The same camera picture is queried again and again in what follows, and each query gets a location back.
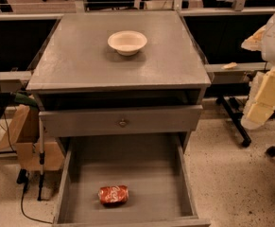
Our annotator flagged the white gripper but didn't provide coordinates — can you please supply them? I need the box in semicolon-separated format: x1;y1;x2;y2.
241;26;275;130

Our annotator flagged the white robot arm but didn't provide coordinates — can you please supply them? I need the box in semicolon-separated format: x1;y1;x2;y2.
241;13;275;130

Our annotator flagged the grey drawer cabinet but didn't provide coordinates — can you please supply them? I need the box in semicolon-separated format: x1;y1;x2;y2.
26;10;213;153

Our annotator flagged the open grey middle drawer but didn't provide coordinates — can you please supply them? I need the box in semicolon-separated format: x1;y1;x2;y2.
53;133;211;227

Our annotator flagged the round metal drawer knob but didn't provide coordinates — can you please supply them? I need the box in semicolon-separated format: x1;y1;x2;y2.
118;118;128;128

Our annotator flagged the closed grey top drawer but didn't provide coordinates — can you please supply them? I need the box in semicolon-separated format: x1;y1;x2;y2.
40;105;202;137

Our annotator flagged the black table leg base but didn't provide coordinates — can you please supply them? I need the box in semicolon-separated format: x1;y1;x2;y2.
216;96;251;148

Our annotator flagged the white bowl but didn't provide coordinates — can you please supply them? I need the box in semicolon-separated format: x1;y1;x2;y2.
108;30;147;56

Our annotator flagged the silver black pole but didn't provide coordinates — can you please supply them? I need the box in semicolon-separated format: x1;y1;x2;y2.
37;119;45;201

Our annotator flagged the green object behind box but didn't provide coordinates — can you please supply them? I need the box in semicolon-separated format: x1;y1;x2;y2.
11;93;38;108

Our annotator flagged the cardboard box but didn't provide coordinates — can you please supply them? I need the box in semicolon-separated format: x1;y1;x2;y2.
0;105;64;171

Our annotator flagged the small tan object on rail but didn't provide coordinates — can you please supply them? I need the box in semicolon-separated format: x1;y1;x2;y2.
222;62;237;70

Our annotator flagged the black floor cable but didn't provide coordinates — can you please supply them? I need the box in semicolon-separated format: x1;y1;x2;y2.
16;168;54;225

